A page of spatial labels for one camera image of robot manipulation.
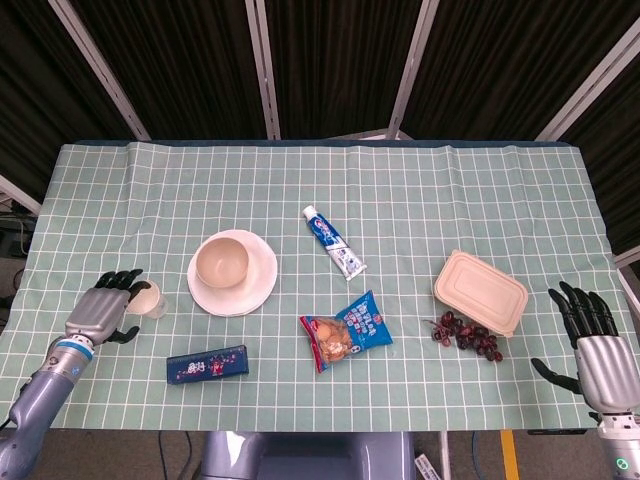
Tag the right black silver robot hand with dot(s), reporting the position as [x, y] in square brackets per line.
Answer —
[602, 370]

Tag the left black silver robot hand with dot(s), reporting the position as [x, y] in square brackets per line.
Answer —
[100, 312]

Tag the white paper cup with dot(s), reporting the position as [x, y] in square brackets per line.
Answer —
[150, 302]

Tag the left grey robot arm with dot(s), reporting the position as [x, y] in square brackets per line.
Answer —
[45, 390]

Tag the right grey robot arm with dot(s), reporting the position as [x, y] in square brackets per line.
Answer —
[620, 445]

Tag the blue rectangular printed box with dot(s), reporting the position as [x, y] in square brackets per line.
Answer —
[207, 365]

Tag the yellow floor tape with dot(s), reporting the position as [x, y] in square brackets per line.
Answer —
[509, 455]

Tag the beige bowl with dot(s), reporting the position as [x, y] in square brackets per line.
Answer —
[222, 262]

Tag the dark red grape bunch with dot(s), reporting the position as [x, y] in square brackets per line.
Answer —
[467, 332]

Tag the beige lidded food container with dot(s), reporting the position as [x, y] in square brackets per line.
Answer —
[480, 292]

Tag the white round plate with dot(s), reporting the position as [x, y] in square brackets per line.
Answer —
[260, 285]

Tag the white printed label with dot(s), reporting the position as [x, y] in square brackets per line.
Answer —
[427, 467]

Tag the blue white toothpaste tube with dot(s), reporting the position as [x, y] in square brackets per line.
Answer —
[332, 242]

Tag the blue red snack bag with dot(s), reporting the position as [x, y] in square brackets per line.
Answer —
[345, 330]

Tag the grey robot torso base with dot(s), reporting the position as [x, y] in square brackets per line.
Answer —
[307, 457]

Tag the green checked tablecloth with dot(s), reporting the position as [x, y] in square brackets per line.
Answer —
[400, 200]

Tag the black curtain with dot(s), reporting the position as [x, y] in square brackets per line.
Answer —
[340, 60]

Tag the white metal frame bar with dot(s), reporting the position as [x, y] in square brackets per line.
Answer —
[17, 192]
[629, 272]

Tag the white metal frame post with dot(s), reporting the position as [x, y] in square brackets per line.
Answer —
[263, 70]
[100, 70]
[590, 85]
[412, 70]

